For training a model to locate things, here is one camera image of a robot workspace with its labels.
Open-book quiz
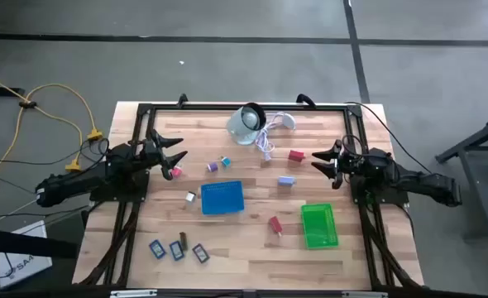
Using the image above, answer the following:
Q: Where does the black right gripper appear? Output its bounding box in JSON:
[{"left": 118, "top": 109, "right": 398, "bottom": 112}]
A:
[{"left": 310, "top": 138, "right": 377, "bottom": 190}]

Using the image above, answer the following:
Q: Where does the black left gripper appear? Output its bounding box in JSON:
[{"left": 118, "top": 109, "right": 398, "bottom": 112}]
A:
[{"left": 128, "top": 128, "right": 189, "bottom": 181}]

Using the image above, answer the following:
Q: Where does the small blue framed card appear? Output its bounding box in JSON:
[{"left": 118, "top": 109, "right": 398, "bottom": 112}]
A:
[
  {"left": 148, "top": 238, "right": 167, "bottom": 261},
  {"left": 168, "top": 240, "right": 186, "bottom": 262}
]

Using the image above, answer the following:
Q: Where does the small purple framed card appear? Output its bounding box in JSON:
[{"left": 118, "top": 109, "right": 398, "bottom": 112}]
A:
[{"left": 191, "top": 243, "right": 211, "bottom": 265}]

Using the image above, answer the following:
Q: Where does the white round puck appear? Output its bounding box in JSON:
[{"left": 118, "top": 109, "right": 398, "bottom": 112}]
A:
[{"left": 280, "top": 112, "right": 297, "bottom": 131}]

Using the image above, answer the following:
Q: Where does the green plastic basket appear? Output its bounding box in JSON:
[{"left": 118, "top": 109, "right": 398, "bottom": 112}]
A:
[{"left": 300, "top": 202, "right": 340, "bottom": 251}]

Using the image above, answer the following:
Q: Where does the blue plastic basket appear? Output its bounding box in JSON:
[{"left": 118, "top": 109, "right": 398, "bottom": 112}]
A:
[{"left": 200, "top": 180, "right": 246, "bottom": 216}]

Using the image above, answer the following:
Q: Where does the white desk lamp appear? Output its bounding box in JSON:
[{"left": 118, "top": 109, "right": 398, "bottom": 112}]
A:
[{"left": 226, "top": 102, "right": 267, "bottom": 147}]

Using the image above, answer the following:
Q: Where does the black side table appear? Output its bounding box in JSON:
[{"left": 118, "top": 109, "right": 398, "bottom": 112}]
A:
[{"left": 435, "top": 113, "right": 488, "bottom": 241}]

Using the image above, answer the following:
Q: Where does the black furniture bar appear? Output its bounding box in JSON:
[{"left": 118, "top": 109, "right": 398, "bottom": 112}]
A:
[{"left": 0, "top": 226, "right": 79, "bottom": 298}]

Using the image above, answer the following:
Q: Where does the black floor foot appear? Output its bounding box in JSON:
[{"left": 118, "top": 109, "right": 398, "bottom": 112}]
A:
[{"left": 0, "top": 85, "right": 26, "bottom": 98}]

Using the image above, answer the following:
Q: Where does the white printed box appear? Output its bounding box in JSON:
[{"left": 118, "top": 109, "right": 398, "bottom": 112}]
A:
[{"left": 0, "top": 220, "right": 54, "bottom": 290}]

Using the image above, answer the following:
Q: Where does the black aluminium table frame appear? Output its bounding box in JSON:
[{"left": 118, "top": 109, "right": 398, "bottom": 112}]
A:
[{"left": 72, "top": 102, "right": 425, "bottom": 291}]

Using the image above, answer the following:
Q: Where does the white power cord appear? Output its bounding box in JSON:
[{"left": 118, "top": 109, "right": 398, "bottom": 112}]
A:
[{"left": 254, "top": 111, "right": 286, "bottom": 162}]

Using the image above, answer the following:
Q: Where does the black floor cable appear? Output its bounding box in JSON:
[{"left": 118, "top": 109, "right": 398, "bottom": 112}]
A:
[{"left": 345, "top": 101, "right": 433, "bottom": 175}]

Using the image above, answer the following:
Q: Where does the yellow extension cord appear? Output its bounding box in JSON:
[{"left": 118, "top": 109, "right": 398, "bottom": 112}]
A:
[{"left": 0, "top": 70, "right": 104, "bottom": 191}]

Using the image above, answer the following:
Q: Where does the silver table bracket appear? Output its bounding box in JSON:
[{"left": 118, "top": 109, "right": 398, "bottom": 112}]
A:
[
  {"left": 110, "top": 289, "right": 158, "bottom": 298},
  {"left": 342, "top": 291, "right": 389, "bottom": 298}
]

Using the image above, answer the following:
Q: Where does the white floor cable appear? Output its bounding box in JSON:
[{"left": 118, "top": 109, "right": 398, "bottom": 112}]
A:
[{"left": 0, "top": 197, "right": 38, "bottom": 228}]

